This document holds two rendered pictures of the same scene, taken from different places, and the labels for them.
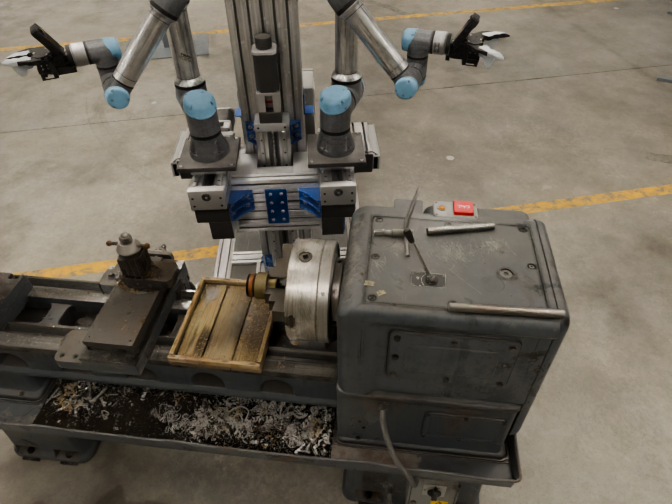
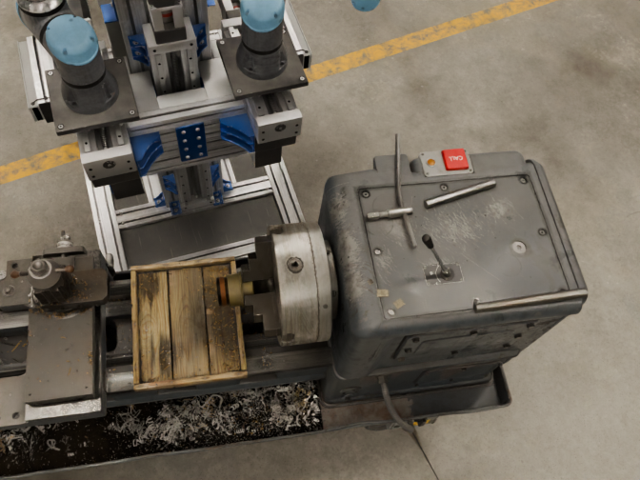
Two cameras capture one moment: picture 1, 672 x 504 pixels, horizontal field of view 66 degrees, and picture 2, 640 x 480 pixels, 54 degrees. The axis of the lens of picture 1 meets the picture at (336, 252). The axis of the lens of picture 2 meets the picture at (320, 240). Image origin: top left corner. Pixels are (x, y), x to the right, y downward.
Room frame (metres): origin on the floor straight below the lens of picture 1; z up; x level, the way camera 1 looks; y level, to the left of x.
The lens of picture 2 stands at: (0.49, 0.32, 2.59)
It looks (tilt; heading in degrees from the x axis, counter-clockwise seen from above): 63 degrees down; 333
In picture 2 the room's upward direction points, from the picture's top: 12 degrees clockwise
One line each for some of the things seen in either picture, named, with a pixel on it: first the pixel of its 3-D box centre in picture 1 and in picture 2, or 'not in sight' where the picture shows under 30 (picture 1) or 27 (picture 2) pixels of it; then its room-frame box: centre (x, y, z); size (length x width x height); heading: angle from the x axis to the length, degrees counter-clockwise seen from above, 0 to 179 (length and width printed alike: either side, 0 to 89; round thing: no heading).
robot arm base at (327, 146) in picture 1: (335, 136); (262, 48); (1.76, -0.01, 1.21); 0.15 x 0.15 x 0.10
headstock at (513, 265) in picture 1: (441, 300); (436, 264); (1.04, -0.32, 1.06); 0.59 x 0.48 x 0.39; 83
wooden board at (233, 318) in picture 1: (229, 321); (188, 321); (1.12, 0.37, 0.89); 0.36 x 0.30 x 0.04; 173
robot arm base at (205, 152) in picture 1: (207, 140); (87, 80); (1.74, 0.49, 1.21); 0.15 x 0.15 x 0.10
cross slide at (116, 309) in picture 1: (135, 297); (62, 321); (1.18, 0.69, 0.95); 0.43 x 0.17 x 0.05; 173
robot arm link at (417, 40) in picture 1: (418, 41); not in sight; (1.80, -0.30, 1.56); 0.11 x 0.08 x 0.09; 71
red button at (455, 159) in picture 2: (463, 209); (454, 160); (1.24, -0.39, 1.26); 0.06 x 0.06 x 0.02; 83
